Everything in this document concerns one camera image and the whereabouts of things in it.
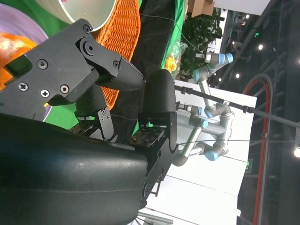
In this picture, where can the striped orange croissant bread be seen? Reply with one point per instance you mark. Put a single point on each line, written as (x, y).
(16, 44)

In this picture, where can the grey round bowl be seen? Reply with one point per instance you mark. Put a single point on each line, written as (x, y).
(93, 11)

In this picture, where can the green leafy plant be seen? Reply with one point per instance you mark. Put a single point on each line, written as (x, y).
(201, 30)

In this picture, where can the brown cardboard box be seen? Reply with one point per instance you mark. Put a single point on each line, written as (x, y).
(201, 7)

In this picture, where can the clear bag of yellow items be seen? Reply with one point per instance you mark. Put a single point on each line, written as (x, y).
(172, 62)

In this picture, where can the orange wicker basket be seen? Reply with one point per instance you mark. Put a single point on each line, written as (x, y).
(122, 35)

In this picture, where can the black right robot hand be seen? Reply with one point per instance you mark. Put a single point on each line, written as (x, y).
(70, 175)

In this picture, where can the green background tablecloth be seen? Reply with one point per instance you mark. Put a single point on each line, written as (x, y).
(179, 14)

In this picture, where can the lavender round plate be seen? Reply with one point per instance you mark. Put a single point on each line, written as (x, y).
(23, 25)

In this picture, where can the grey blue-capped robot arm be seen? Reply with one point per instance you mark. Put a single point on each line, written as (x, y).
(218, 126)
(212, 59)

